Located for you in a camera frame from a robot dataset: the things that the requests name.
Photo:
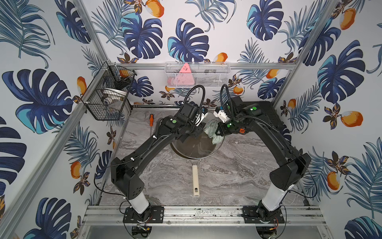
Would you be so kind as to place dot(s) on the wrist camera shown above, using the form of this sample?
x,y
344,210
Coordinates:
x,y
201,114
221,114

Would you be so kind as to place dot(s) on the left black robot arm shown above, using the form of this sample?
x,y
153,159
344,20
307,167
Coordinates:
x,y
188,121

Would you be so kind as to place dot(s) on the green checkered cloth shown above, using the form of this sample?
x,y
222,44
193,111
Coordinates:
x,y
210,129

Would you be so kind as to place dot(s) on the clear wall shelf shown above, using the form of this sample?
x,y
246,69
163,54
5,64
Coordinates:
x,y
209,75

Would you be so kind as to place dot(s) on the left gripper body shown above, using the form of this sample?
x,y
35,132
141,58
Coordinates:
x,y
196,125

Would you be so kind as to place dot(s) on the orange handled screwdriver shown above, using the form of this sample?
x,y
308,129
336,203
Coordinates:
x,y
151,122

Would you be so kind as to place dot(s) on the pink triangle item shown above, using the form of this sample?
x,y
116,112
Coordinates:
x,y
185,77

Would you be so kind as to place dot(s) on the black tool case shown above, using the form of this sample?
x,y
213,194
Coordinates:
x,y
262,112

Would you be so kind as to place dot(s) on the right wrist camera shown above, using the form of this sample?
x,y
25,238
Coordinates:
x,y
221,114

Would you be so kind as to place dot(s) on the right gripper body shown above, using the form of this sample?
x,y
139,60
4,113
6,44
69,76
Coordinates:
x,y
227,127

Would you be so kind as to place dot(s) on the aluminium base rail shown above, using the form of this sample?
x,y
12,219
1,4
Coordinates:
x,y
205,216

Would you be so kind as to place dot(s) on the black wire basket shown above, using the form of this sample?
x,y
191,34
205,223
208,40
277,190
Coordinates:
x,y
108,92

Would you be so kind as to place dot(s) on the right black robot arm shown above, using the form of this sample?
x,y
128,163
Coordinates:
x,y
238,117

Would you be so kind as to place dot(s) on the glass pot lid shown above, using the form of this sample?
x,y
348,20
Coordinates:
x,y
203,146

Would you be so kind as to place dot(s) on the frying pan cream handle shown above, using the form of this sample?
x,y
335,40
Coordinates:
x,y
195,179

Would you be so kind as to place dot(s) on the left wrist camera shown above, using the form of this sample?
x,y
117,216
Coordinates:
x,y
201,114

